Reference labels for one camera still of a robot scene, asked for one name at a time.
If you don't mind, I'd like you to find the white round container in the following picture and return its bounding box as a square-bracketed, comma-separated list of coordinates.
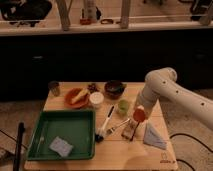
[89, 92, 104, 108]

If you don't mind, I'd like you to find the blue-white folded cloth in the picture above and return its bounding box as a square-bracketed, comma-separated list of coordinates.
[143, 123, 167, 150]

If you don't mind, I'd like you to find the yellow corn cob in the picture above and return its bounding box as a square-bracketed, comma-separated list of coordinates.
[71, 89, 88, 104]

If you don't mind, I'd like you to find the green plastic tray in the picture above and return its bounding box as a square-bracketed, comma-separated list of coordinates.
[27, 110, 95, 161]

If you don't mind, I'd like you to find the wooden table leg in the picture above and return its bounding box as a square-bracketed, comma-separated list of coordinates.
[55, 0, 70, 31]
[120, 0, 131, 29]

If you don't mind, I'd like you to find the wooden table leg left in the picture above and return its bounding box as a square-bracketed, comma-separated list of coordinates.
[55, 0, 70, 31]

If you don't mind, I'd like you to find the dark brown bowl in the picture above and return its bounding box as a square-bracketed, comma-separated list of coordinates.
[104, 80, 126, 99]

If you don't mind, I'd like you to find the orange plate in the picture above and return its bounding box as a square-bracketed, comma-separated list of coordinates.
[64, 88, 89, 109]

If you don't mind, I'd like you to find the green plastic cup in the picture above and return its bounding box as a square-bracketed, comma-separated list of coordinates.
[117, 99, 130, 116]

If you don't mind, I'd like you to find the black office chair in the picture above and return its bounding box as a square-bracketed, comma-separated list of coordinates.
[0, 0, 52, 27]

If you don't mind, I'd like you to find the orange-red apple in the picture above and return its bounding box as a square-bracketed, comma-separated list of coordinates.
[133, 108, 146, 122]

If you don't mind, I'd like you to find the brown rectangular block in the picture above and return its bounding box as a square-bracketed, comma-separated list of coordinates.
[121, 120, 139, 141]

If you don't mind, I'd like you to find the wooden table leg middle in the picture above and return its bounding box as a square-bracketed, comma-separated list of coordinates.
[120, 0, 131, 29]

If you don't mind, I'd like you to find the dark grape bunch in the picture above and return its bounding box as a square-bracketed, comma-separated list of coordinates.
[87, 83, 99, 93]

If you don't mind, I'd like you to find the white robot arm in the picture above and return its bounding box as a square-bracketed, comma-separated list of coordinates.
[135, 67, 213, 131]

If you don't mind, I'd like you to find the black floor cable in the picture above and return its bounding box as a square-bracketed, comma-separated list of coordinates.
[169, 132, 213, 171]

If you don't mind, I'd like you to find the black pole stand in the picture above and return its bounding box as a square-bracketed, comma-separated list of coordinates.
[13, 122, 25, 171]

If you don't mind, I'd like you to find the blue sponge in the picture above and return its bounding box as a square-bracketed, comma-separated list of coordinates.
[49, 137, 73, 157]

